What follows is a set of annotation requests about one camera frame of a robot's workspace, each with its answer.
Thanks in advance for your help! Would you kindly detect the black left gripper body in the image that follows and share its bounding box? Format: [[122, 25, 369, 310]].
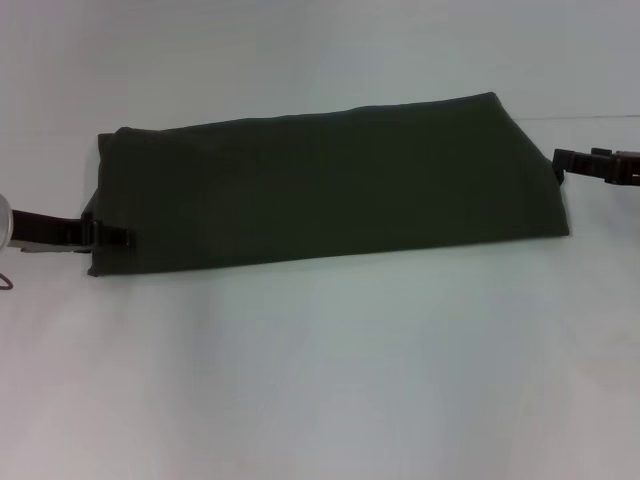
[[9, 208, 86, 255]]

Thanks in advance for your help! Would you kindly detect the dark green shirt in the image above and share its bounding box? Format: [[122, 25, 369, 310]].
[[85, 91, 571, 277]]

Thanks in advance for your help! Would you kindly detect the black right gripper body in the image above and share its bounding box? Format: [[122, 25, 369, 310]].
[[603, 148, 640, 190]]

